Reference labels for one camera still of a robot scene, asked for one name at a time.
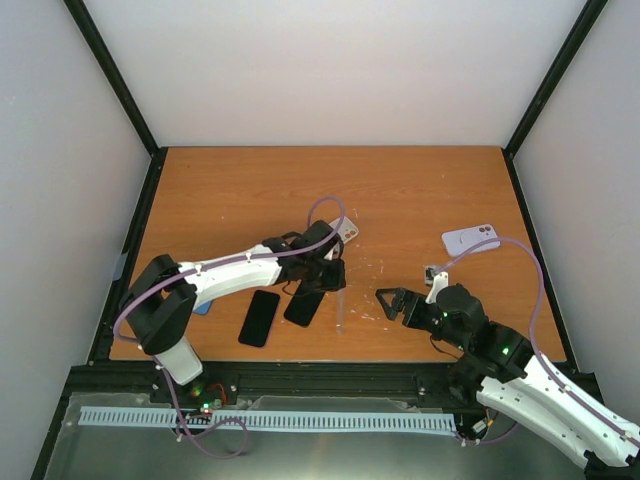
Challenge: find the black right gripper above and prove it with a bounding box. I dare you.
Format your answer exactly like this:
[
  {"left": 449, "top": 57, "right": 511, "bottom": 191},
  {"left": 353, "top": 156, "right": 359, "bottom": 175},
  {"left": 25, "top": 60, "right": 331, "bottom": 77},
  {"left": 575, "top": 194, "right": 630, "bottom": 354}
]
[{"left": 376, "top": 286, "right": 469, "bottom": 351}]

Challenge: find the black smartphone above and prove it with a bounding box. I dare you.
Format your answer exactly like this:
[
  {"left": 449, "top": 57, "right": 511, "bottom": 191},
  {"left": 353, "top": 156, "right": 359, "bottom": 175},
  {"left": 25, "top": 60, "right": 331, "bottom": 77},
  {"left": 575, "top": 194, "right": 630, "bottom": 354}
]
[
  {"left": 238, "top": 290, "right": 280, "bottom": 348},
  {"left": 283, "top": 290, "right": 325, "bottom": 328}
]

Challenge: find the beige silicone phone case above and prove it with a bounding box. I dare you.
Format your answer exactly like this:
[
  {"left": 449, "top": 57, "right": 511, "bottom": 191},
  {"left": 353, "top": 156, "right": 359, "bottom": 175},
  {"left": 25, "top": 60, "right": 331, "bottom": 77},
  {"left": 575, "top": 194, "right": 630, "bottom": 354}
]
[{"left": 329, "top": 217, "right": 359, "bottom": 246}]

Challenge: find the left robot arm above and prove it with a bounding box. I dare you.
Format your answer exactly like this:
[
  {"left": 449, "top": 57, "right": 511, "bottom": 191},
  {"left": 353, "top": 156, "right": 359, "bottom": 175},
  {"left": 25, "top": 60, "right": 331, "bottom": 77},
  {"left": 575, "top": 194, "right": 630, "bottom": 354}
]
[{"left": 113, "top": 220, "right": 346, "bottom": 403}]

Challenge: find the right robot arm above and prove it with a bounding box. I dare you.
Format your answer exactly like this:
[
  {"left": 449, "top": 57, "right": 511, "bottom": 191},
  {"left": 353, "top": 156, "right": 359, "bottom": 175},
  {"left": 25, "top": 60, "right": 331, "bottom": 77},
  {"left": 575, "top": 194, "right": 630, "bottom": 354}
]
[{"left": 376, "top": 284, "right": 639, "bottom": 479}]

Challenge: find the lilac phone case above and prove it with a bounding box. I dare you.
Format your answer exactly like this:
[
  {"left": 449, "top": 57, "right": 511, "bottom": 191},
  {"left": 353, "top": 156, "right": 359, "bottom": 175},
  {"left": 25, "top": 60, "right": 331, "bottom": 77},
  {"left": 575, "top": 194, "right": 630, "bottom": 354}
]
[{"left": 441, "top": 224, "right": 500, "bottom": 257}]

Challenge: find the blue smartphone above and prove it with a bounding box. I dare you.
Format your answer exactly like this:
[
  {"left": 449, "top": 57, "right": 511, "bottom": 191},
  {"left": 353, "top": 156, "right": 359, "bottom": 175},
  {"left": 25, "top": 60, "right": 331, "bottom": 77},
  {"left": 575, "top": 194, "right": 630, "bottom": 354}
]
[{"left": 193, "top": 301, "right": 213, "bottom": 316}]

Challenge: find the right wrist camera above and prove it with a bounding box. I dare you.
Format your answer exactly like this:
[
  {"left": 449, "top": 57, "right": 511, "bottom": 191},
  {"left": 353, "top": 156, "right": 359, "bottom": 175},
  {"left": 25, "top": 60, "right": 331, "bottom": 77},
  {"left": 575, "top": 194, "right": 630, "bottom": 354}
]
[{"left": 424, "top": 265, "right": 443, "bottom": 286}]

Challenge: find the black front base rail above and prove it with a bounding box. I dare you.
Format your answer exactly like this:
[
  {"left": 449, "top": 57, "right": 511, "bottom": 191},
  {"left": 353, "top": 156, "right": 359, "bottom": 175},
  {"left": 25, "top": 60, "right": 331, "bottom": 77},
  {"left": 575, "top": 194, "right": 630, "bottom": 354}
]
[{"left": 63, "top": 361, "right": 480, "bottom": 412}]

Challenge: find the light blue cable duct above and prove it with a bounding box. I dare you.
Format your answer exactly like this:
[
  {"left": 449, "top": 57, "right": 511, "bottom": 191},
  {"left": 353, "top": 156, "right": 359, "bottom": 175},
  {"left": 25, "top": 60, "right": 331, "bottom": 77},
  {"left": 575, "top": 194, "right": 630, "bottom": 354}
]
[{"left": 77, "top": 406, "right": 456, "bottom": 436}]

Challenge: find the black left frame post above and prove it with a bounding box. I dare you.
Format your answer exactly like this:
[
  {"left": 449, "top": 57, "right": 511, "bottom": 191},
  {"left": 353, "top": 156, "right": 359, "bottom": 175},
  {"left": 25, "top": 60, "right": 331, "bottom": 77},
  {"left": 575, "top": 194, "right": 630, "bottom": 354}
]
[{"left": 63, "top": 0, "right": 161, "bottom": 151}]

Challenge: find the black frame post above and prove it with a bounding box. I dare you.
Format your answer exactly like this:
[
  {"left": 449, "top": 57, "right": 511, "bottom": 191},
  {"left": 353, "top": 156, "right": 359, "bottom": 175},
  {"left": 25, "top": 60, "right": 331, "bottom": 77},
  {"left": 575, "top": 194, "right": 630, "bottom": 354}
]
[
  {"left": 503, "top": 0, "right": 609, "bottom": 154},
  {"left": 63, "top": 0, "right": 161, "bottom": 151}
]

